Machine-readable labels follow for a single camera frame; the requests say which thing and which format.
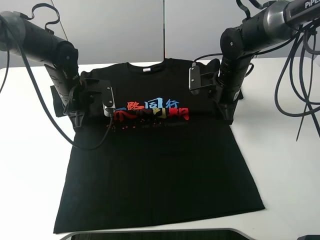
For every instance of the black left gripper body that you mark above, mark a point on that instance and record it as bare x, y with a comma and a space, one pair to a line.
71, 94

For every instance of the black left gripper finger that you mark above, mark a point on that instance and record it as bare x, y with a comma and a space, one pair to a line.
76, 118

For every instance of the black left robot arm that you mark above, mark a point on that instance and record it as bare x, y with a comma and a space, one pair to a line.
20, 37

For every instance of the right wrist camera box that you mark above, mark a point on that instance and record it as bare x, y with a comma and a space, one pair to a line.
194, 79

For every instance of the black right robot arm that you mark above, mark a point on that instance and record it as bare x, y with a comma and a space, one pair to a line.
277, 22

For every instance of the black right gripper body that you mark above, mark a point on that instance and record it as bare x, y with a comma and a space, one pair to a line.
225, 90

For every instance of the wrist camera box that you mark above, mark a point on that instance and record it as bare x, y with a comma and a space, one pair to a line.
108, 101
194, 79

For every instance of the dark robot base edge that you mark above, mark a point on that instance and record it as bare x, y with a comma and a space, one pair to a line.
203, 234

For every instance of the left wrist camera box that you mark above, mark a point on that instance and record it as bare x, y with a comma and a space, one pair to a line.
108, 101

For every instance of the black printed t-shirt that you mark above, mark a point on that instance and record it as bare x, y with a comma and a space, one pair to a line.
163, 158

